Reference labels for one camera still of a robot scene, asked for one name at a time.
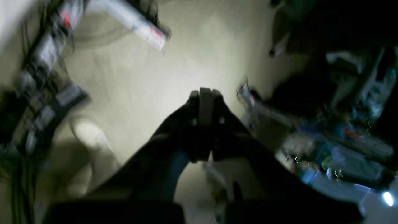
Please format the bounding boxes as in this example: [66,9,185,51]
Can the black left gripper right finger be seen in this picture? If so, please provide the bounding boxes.
[205,88,364,224]

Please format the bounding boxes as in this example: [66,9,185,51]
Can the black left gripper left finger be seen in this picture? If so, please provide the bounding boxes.
[44,88,207,224]

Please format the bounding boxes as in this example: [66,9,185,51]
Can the aluminium frame post with label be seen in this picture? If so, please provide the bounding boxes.
[56,0,171,51]

